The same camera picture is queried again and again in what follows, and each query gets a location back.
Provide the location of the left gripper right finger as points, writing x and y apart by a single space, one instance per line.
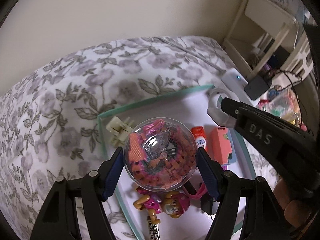
263 218

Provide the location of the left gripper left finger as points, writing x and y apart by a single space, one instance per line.
58 218

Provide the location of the pink kids smartwatch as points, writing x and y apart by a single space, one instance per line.
192 193

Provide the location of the pink blue folding toy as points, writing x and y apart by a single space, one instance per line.
222 146

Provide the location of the pink puppy toy figure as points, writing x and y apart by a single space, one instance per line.
173 203

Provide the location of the red glue tube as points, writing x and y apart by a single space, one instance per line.
200 137

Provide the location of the cream hair claw clip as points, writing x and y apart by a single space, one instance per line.
119 130

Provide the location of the clear ball with pink bands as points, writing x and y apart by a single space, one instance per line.
159 154

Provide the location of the black power adapter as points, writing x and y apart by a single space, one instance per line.
209 205

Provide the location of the person right hand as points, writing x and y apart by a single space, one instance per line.
297 213

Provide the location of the black charger plug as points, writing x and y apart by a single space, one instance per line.
257 87

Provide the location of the teal white box lid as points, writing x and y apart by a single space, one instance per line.
190 108

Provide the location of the white power strip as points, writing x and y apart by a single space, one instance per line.
236 83

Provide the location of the floral grey white blanket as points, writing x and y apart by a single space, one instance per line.
49 119

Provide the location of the cream wooden shelf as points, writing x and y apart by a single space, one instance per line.
278 26

